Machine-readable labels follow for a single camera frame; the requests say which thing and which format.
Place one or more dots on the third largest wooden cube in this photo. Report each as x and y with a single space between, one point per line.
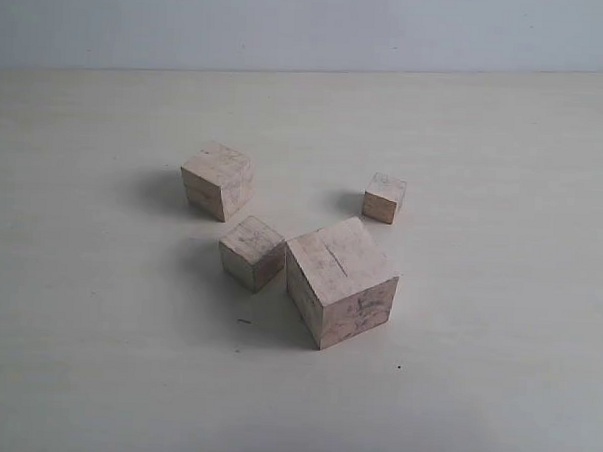
253 253

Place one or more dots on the second largest wooden cube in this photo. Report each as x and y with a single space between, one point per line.
218 180

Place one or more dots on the smallest wooden cube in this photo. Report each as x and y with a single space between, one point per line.
383 198

